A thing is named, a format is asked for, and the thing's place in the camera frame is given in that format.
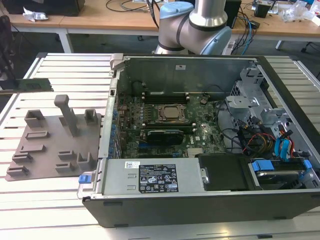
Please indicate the installed RAM stick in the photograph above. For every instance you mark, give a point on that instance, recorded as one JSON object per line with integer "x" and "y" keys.
{"x": 172, "y": 93}

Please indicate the wooden desk white frame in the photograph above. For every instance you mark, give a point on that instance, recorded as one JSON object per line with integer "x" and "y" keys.
{"x": 87, "y": 21}

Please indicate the silver metal drive cage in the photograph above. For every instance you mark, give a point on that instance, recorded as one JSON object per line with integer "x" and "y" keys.
{"x": 240, "y": 105}

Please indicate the grey power supply with label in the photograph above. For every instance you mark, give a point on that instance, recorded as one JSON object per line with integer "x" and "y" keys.
{"x": 117, "y": 175}

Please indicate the black RAM slot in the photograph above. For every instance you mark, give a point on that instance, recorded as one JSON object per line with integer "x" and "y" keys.
{"x": 166, "y": 100}

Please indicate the crumpled silver foil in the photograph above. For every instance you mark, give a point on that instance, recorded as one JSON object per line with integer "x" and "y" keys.
{"x": 35, "y": 15}

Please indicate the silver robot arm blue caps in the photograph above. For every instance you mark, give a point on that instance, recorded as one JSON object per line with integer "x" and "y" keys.
{"x": 200, "y": 15}

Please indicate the clear plastic bags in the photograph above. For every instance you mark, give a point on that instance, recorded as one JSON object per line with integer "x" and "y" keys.
{"x": 297, "y": 13}

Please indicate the round coin battery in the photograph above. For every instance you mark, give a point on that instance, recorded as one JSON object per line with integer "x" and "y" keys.
{"x": 203, "y": 101}

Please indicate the blue plastic latch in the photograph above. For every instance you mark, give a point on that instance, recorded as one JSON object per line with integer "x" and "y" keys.
{"x": 84, "y": 179}

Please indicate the large black box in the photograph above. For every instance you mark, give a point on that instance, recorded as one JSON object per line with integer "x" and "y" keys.
{"x": 50, "y": 7}

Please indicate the white sticker on case wall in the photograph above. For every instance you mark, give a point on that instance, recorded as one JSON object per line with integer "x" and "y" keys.
{"x": 180, "y": 66}

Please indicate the small silver heatsink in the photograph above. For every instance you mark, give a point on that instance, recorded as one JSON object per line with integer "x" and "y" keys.
{"x": 195, "y": 153}

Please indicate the small black cube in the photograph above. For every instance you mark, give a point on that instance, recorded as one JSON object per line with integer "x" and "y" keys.
{"x": 262, "y": 10}

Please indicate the small flat black device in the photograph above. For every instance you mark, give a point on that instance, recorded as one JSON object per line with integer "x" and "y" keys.
{"x": 255, "y": 24}

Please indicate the grey case corner latch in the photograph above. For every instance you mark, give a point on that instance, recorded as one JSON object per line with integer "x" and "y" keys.
{"x": 116, "y": 61}

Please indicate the grey brown parts rack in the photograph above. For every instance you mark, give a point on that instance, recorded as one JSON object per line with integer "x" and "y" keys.
{"x": 62, "y": 140}

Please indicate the green RAM stick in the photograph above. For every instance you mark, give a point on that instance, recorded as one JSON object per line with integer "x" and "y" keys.
{"x": 35, "y": 84}

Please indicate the CPU socket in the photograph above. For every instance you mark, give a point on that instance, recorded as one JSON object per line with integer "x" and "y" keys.
{"x": 158, "y": 118}

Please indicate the silver topped CPU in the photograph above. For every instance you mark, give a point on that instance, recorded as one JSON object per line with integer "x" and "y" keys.
{"x": 172, "y": 112}

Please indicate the white power strip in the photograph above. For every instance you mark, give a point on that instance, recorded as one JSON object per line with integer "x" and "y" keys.
{"x": 228, "y": 47}

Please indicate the tall black box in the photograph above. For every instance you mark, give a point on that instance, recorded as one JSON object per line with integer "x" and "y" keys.
{"x": 235, "y": 12}

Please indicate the black graphics card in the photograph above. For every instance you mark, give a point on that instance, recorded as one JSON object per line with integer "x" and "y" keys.
{"x": 165, "y": 136}

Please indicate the hard disk in blue carrier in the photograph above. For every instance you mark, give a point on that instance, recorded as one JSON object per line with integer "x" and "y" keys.
{"x": 277, "y": 175}

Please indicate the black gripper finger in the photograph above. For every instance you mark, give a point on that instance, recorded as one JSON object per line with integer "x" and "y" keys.
{"x": 8, "y": 85}

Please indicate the green motherboard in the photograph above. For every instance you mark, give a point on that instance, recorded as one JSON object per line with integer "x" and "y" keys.
{"x": 205, "y": 125}

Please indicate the black open PC case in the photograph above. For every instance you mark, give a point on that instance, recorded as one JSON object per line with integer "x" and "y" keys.
{"x": 175, "y": 212}

